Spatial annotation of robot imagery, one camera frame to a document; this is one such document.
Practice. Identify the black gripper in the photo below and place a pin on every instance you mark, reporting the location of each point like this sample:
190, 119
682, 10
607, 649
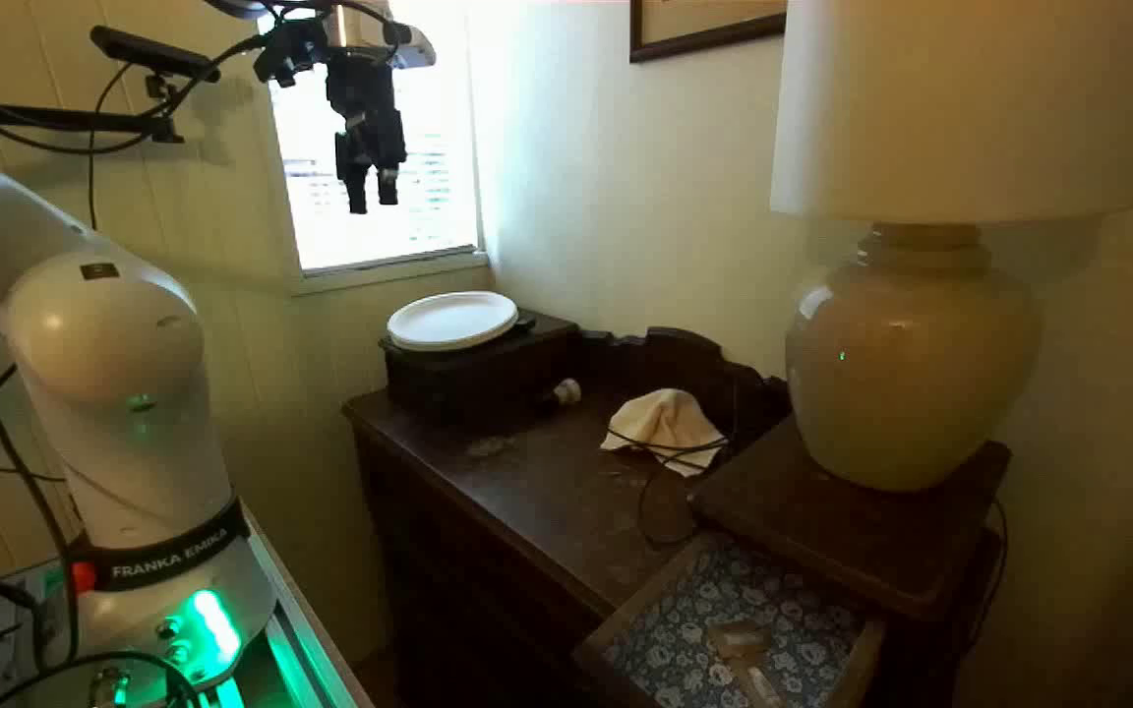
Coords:
363, 112

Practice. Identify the drawer with blue floral lining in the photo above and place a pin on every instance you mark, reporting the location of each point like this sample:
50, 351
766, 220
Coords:
738, 629

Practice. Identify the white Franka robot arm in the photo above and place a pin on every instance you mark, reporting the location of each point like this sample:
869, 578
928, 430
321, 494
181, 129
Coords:
107, 354

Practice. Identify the small dark wooden drawer box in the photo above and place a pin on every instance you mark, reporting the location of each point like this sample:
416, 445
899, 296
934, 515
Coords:
475, 375
856, 532

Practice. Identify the white paper plate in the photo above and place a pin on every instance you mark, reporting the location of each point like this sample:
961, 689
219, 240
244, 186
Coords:
450, 321

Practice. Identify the small white round object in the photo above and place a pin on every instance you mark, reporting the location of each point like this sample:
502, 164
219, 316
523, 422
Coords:
565, 390

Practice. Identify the dark wooden dresser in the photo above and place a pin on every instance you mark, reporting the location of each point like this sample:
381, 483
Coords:
530, 495

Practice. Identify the white face mask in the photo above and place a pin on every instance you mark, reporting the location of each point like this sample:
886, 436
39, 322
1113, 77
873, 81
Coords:
667, 422

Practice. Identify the beige ceramic table lamp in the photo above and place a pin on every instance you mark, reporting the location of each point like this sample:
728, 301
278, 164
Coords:
905, 354

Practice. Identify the black camera on stand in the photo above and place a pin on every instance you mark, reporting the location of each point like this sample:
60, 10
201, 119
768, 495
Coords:
153, 52

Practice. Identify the dark framed wall picture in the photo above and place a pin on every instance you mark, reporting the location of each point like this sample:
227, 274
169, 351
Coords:
705, 30

